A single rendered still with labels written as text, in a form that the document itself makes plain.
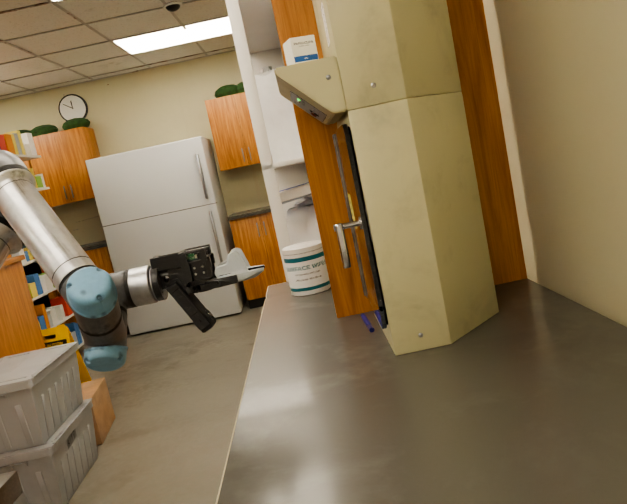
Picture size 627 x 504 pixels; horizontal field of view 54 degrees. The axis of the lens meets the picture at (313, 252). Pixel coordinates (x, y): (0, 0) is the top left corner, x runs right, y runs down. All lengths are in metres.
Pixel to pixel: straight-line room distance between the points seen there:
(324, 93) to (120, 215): 5.23
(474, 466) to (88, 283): 0.65
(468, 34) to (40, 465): 2.58
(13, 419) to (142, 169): 3.52
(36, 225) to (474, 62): 1.04
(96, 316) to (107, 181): 5.24
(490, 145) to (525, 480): 0.98
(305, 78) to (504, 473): 0.73
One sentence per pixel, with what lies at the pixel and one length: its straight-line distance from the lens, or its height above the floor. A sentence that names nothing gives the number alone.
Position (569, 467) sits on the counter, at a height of 0.94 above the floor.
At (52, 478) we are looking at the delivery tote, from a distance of 3.24.
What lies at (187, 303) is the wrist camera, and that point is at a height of 1.12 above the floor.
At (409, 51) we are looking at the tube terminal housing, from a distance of 1.19.
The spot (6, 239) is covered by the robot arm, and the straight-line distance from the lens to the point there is 1.37.
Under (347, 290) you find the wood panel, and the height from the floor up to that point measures 1.00.
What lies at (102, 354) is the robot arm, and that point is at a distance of 1.16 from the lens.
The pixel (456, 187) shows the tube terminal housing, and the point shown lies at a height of 1.23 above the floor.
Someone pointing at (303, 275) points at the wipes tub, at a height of 1.00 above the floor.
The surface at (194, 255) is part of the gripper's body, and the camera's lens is 1.20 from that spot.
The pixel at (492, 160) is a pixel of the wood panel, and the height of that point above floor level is 1.25.
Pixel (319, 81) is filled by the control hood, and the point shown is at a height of 1.47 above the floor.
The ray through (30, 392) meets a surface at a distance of 3.09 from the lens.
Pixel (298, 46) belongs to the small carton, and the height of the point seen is 1.55.
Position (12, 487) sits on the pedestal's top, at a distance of 1.16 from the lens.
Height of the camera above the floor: 1.33
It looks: 8 degrees down
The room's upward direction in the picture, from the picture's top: 12 degrees counter-clockwise
